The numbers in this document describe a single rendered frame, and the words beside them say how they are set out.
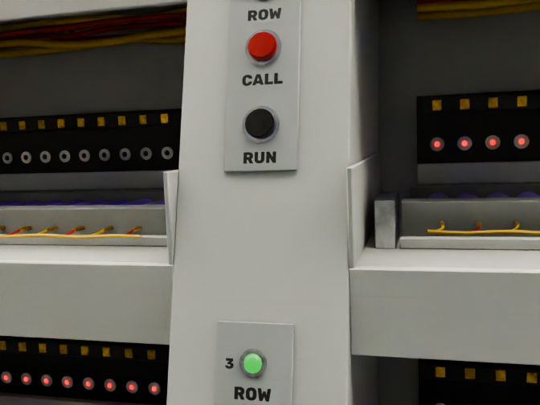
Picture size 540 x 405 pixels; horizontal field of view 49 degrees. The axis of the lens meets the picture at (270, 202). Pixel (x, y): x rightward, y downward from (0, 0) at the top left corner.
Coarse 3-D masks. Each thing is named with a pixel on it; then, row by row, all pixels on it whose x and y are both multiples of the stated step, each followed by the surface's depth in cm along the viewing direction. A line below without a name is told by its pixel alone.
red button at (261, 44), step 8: (264, 32) 32; (256, 40) 32; (264, 40) 32; (272, 40) 32; (248, 48) 32; (256, 48) 32; (264, 48) 32; (272, 48) 32; (256, 56) 32; (264, 56) 32
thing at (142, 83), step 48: (384, 0) 52; (96, 48) 59; (144, 48) 58; (384, 48) 52; (432, 48) 50; (480, 48) 49; (528, 48) 48; (0, 96) 61; (48, 96) 59; (96, 96) 58; (144, 96) 57; (384, 96) 51; (384, 144) 50; (384, 384) 47
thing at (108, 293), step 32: (0, 256) 36; (32, 256) 36; (64, 256) 35; (96, 256) 35; (128, 256) 35; (160, 256) 34; (0, 288) 35; (32, 288) 34; (64, 288) 34; (96, 288) 33; (128, 288) 33; (160, 288) 32; (0, 320) 35; (32, 320) 35; (64, 320) 34; (96, 320) 34; (128, 320) 33; (160, 320) 33
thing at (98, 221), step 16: (0, 208) 41; (16, 208) 41; (32, 208) 40; (48, 208) 40; (64, 208) 40; (80, 208) 39; (96, 208) 39; (112, 208) 39; (128, 208) 38; (144, 208) 38; (160, 208) 38; (0, 224) 41; (16, 224) 41; (32, 224) 40; (48, 224) 40; (64, 224) 40; (80, 224) 39; (96, 224) 39; (112, 224) 39; (128, 224) 39; (144, 224) 38; (160, 224) 38
